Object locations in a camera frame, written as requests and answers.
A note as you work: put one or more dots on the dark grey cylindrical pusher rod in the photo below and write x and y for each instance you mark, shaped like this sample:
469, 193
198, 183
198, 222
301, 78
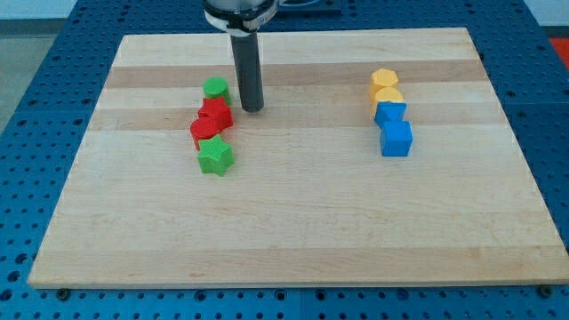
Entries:
248, 74

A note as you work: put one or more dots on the red star block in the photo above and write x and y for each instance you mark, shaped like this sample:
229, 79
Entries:
218, 111

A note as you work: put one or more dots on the green star block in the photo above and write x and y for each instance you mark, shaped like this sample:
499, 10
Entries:
215, 155

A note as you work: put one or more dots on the green cylinder block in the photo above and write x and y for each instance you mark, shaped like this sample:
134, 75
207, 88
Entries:
216, 87

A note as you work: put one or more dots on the red cylinder block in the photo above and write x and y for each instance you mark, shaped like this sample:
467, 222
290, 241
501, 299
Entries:
203, 128

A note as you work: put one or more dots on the yellow hexagon block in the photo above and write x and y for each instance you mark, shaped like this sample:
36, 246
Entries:
382, 78

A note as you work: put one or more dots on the yellow half-round block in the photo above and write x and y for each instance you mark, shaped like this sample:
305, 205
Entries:
386, 94

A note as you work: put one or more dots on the blue hourglass block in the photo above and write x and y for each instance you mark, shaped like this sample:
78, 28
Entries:
388, 111

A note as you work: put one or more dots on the light wooden board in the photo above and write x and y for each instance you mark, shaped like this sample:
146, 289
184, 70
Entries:
310, 200

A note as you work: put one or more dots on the blue cube block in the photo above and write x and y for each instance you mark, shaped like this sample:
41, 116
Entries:
396, 138

